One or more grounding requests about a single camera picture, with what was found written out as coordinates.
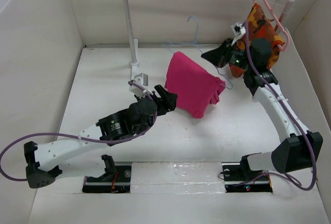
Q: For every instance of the pink trousers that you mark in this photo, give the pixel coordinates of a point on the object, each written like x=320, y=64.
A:
x=196, y=87

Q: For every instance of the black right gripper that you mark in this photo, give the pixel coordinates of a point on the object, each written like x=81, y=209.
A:
x=214, y=56

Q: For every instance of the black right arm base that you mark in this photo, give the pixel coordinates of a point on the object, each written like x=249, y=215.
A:
x=239, y=178

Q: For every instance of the orange camouflage shorts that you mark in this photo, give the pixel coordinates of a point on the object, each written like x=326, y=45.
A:
x=259, y=26

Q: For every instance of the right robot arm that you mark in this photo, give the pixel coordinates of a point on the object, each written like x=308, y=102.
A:
x=298, y=145

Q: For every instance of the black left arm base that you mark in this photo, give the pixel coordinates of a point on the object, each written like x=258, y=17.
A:
x=116, y=178

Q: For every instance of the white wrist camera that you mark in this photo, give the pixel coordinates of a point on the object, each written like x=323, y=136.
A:
x=239, y=31
x=141, y=80

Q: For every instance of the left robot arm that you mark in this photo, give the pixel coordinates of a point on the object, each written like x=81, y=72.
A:
x=51, y=161

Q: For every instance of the light blue wire hanger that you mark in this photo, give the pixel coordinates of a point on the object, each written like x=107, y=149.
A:
x=169, y=45

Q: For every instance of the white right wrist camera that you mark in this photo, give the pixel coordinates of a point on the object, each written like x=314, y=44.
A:
x=239, y=31

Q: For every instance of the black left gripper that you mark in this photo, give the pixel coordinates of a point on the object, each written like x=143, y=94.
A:
x=166, y=102

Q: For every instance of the pink plastic hanger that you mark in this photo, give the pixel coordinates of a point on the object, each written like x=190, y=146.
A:
x=286, y=34

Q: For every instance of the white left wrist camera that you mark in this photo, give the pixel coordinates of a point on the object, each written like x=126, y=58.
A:
x=141, y=80

